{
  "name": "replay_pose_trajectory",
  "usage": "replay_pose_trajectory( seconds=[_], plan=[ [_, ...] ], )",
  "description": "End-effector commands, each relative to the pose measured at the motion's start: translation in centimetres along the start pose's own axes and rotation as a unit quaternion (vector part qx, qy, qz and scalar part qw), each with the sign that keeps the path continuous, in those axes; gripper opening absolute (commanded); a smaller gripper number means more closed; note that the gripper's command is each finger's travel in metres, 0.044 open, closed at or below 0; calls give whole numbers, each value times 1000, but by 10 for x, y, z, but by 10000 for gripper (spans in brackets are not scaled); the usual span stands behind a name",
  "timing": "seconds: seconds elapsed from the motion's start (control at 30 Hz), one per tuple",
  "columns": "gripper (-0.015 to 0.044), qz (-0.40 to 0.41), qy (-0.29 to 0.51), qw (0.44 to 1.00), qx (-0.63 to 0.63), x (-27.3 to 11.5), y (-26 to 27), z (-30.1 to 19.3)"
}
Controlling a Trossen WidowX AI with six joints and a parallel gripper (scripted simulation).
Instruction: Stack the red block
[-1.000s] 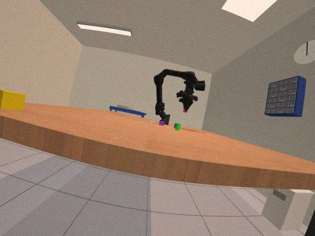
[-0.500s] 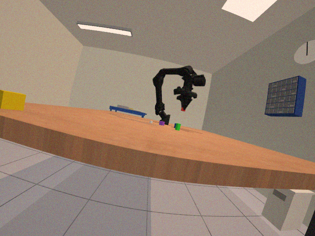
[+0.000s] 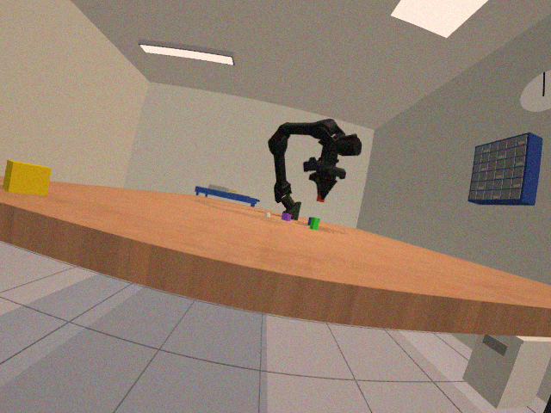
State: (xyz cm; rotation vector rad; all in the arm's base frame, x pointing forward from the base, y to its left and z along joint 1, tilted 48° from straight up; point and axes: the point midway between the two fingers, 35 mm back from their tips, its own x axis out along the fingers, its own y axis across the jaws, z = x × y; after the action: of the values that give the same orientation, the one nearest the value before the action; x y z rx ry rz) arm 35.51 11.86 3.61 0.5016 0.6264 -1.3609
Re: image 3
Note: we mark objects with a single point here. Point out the yellow block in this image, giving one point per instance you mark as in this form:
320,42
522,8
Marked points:
26,178

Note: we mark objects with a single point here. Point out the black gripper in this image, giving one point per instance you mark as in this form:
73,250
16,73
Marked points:
327,179

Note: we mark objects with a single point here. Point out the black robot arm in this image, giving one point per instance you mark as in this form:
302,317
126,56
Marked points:
339,144

